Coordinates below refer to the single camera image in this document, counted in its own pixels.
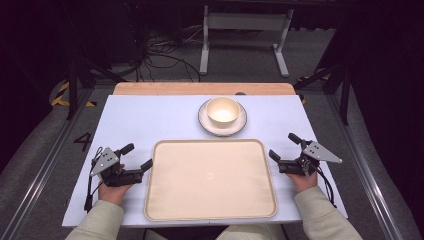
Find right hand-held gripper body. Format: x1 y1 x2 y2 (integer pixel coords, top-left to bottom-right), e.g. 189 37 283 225
278 139 344 177

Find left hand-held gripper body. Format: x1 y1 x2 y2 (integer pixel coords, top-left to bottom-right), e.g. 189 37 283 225
89 146 145 188

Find beige tray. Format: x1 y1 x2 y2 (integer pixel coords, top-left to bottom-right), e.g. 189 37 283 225
143 138 279 223

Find cream bowl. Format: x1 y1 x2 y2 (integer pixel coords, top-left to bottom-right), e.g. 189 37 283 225
205 96 242 130

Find white plate with dark rim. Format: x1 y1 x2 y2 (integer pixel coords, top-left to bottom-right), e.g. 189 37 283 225
197 98 249 138

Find person's left hand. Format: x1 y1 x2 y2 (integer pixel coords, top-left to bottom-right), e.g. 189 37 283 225
97 163 134 206

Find person's right hand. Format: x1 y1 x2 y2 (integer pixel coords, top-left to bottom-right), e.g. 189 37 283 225
287 171 319 194

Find black tripod stand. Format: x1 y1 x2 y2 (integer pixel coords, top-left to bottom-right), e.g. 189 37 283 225
294 63 352 126
65 49 128 121

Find yellow and black floor tape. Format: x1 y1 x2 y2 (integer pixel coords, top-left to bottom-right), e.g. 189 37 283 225
49 81 98 108

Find white metal stand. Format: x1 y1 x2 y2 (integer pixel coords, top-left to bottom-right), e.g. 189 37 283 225
198 4 295 79

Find left hand-held gripper cable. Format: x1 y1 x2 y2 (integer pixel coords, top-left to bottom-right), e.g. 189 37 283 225
83 146 105 213

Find hand-held gripper cable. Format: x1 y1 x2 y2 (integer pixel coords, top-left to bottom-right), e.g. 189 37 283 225
83 146 105 213
313 164 338 209

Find right hand-held gripper cable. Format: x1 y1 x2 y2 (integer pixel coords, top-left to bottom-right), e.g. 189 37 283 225
313 164 338 209

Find metal floor rail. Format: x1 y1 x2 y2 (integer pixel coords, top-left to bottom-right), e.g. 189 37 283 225
0 87 96 240
324 93 406 240

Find black floor cables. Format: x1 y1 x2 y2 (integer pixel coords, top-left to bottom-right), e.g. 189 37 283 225
133 31 202 83

